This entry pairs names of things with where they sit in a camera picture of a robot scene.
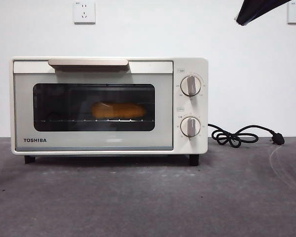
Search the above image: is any yellow corn cob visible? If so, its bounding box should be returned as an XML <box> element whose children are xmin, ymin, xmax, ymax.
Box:
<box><xmin>91</xmin><ymin>102</ymin><xmax>146</xmax><ymax>119</ymax></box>

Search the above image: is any glass oven door with handle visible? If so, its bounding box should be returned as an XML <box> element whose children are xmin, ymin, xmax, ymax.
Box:
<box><xmin>13</xmin><ymin>59</ymin><xmax>174</xmax><ymax>151</ymax></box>

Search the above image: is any cream Toshiba toaster oven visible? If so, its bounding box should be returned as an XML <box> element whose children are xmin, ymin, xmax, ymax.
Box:
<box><xmin>9</xmin><ymin>57</ymin><xmax>209</xmax><ymax>166</ymax></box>

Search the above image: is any cream oven dial knob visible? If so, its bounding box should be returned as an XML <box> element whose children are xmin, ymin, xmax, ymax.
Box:
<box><xmin>180</xmin><ymin>76</ymin><xmax>202</xmax><ymax>97</ymax></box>
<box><xmin>180</xmin><ymin>116</ymin><xmax>201</xmax><ymax>137</ymax></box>

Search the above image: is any black power cord with plug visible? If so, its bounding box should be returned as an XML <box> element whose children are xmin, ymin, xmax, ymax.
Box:
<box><xmin>207</xmin><ymin>123</ymin><xmax>286</xmax><ymax>146</ymax></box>

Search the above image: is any metal wire oven rack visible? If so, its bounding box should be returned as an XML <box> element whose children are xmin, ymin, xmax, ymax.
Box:
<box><xmin>40</xmin><ymin>118</ymin><xmax>155</xmax><ymax>123</ymax></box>

